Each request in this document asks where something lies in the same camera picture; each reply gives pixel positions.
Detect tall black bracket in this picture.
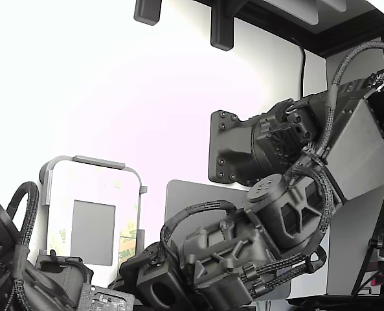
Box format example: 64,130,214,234
210,0,235,52

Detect grey printed fixture stand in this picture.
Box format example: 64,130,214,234
38,155,149,266

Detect large grey rounded plate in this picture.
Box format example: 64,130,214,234
262,0,321,26

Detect black circuit board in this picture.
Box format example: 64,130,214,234
77,284,136,311

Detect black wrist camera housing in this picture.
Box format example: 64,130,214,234
136,264,188,310

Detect thin black cable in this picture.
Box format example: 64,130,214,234
290,35,306,101

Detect braided black cable bundle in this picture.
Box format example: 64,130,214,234
243,246,328,301
287,161,337,224

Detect black frame beam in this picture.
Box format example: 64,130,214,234
191,0,384,59

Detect long braided black cable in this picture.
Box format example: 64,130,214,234
321,41,384,153

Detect white upright panel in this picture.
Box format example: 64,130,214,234
326,37,384,296

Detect braided black cable loop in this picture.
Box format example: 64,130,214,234
6,181,40,311
159,200,240,260

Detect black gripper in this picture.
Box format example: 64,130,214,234
108,242,175,293

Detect short black bracket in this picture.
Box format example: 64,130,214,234
133,0,163,26

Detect black motor unit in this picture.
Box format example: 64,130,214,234
34,249,95,308

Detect white bezel display panel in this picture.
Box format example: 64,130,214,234
47,160,142,266

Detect black six-joint robot arm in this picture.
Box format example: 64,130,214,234
178,69,384,311

